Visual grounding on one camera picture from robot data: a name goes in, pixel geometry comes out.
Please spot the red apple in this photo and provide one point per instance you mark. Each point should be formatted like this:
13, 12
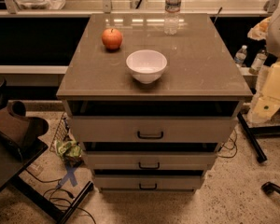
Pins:
112, 38

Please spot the black caster leg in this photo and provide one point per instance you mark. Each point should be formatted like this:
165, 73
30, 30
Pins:
270, 188

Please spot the grey bottom drawer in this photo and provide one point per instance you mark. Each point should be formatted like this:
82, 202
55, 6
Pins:
171, 182

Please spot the small water bottle blue label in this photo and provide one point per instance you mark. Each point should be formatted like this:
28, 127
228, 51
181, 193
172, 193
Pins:
240, 55

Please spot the grey middle drawer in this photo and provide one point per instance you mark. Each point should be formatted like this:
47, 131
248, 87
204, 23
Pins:
115, 160

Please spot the clear water bottle on cabinet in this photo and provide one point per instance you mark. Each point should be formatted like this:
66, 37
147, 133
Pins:
171, 19

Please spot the grey top drawer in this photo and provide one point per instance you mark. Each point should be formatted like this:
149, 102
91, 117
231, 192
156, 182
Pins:
151, 129

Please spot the blue tape cross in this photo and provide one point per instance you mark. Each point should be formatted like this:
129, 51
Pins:
70, 176

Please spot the clear bottle yellowish liquid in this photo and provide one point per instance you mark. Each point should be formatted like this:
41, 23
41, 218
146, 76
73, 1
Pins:
258, 62

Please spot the wire basket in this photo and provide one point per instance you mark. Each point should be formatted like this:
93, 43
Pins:
61, 132

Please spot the black table leg base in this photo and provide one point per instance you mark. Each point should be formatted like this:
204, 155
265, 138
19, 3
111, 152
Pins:
254, 133

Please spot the white bowl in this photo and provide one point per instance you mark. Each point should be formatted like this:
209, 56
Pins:
146, 65

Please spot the grey drawer cabinet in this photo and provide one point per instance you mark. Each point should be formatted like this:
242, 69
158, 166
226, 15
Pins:
199, 81

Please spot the grey drawer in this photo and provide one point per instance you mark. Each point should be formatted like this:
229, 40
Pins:
151, 129
115, 160
171, 182

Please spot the green snack bag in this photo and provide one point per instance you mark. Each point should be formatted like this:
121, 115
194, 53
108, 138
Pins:
68, 151

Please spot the black desk with leg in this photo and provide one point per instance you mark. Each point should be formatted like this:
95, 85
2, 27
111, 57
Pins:
10, 168

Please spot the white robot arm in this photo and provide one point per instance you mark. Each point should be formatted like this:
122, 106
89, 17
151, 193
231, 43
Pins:
266, 102

